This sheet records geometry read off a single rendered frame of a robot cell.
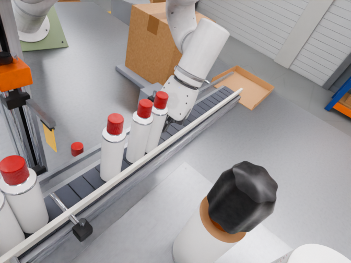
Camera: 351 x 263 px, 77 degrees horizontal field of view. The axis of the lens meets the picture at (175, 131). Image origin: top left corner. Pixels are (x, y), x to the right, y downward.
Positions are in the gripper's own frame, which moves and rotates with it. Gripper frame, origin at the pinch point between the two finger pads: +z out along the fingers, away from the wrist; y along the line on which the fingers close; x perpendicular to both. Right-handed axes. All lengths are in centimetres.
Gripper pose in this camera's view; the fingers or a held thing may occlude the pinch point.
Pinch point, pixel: (162, 126)
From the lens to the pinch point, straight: 68.3
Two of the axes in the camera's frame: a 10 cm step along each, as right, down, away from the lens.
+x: 4.9, -1.6, 8.6
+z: -4.5, 8.0, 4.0
